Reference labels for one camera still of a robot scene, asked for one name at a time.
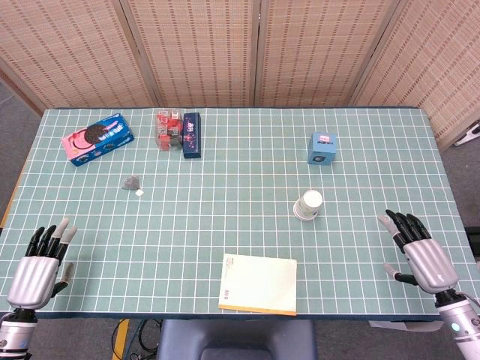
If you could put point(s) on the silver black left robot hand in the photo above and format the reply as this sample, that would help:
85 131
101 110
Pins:
32 279

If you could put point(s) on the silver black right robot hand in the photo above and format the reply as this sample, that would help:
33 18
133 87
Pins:
431 262

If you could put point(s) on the white paper cup printed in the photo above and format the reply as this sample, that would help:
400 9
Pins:
302 213

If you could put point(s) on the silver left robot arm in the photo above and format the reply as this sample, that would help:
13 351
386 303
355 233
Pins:
15 335

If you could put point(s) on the white stand foot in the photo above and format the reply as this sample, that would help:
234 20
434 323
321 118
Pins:
468 135

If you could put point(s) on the small white tag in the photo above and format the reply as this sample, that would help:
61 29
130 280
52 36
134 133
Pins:
139 193

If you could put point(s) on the pink blue cookie box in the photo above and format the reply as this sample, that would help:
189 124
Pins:
98 138

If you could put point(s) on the light blue cube box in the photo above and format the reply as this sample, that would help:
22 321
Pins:
321 150

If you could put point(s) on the pale yellow notebook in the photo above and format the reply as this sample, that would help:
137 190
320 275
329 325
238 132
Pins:
258 283

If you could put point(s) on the bamboo folding screen panel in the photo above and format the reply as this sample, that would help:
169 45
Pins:
322 48
195 48
63 52
435 63

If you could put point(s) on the clear box with red items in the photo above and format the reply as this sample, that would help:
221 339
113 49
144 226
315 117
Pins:
168 131

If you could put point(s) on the green grid tablecloth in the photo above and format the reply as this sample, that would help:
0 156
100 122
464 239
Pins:
232 210

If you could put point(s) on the dark blue chair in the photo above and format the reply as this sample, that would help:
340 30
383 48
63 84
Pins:
236 339

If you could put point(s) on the dark blue slim box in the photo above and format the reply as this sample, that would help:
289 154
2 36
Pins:
192 135

